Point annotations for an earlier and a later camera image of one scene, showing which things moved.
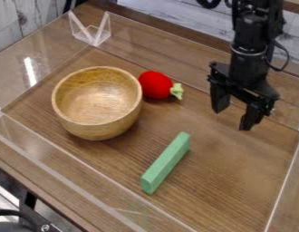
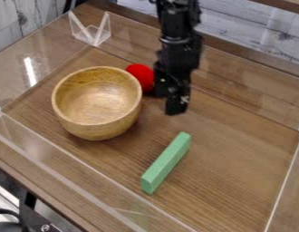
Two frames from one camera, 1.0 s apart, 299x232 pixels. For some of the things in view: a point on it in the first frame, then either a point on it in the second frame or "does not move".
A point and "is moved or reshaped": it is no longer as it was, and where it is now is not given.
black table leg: [31, 200] does not move
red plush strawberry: [157, 86] is moved or reshaped
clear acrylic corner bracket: [91, 34] does not move
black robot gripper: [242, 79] to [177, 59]
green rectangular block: [165, 164] does not move
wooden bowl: [95, 101] does not move
